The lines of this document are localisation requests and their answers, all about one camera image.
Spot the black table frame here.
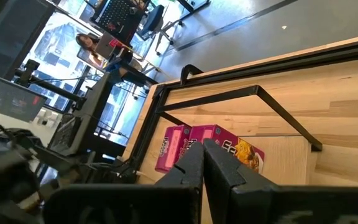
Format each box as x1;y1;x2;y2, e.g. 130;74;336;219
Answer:
121;37;358;184

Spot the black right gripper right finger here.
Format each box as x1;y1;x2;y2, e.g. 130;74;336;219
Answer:
204;139;358;224

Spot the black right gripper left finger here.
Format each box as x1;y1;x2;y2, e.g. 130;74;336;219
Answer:
44;142;205;224

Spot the grey open laptop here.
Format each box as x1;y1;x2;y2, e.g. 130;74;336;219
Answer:
94;30;119;60

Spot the black frame bracket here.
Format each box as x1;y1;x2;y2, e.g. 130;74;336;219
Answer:
180;63;204;85

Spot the black perforated panel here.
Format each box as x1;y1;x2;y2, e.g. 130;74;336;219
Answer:
90;0;151;44

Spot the dark grey computer case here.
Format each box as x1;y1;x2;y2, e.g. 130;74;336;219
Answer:
47;72;115;157

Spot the dark computer monitor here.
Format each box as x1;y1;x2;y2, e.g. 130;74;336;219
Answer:
0;70;48;123

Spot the magenta Raisin Bran box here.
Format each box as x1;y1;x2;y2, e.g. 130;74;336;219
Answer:
154;124;193;174
188;124;266;174

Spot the person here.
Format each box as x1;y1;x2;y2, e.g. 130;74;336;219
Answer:
75;32;105;69

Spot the blue office chair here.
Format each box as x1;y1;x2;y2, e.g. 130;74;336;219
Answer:
137;4;185;56

